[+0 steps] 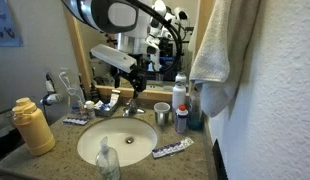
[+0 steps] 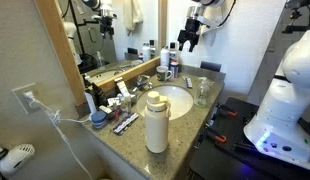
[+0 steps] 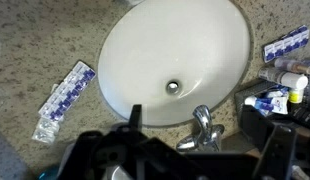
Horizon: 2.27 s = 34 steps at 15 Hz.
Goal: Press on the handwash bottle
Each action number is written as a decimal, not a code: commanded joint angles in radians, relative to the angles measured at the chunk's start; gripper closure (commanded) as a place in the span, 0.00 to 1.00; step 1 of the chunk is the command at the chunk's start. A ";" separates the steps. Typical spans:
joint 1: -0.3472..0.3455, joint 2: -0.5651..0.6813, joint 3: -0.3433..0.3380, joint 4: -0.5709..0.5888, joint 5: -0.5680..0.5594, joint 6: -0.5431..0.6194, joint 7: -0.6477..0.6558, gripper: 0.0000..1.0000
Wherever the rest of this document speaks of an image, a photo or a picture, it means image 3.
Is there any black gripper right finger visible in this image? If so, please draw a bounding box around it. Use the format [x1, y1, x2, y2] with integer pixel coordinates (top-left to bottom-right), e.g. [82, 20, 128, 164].
[252, 125, 297, 180]

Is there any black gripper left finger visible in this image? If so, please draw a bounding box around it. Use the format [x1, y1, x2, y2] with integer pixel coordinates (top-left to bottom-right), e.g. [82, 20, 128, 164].
[129, 104, 142, 132]

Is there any black toiletry tray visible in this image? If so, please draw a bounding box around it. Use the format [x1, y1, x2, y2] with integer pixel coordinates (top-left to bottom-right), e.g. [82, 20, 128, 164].
[235, 81, 310, 129]

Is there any blue white toothpaste tube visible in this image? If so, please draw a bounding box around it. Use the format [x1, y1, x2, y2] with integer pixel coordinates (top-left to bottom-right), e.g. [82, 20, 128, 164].
[244, 96, 288, 115]

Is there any chrome faucet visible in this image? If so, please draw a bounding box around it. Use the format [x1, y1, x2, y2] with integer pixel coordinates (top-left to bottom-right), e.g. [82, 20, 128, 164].
[176, 105, 225, 152]

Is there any white oval sink basin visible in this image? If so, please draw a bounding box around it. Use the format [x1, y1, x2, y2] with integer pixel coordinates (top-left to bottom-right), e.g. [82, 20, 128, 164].
[98, 0, 250, 126]

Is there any white cosmetic tube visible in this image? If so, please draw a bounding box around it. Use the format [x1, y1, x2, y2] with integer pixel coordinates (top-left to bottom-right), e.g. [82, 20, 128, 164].
[258, 67, 308, 89]

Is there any clear blister pack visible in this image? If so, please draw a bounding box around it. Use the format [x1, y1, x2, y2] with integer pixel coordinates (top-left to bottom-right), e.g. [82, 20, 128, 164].
[32, 118, 60, 144]

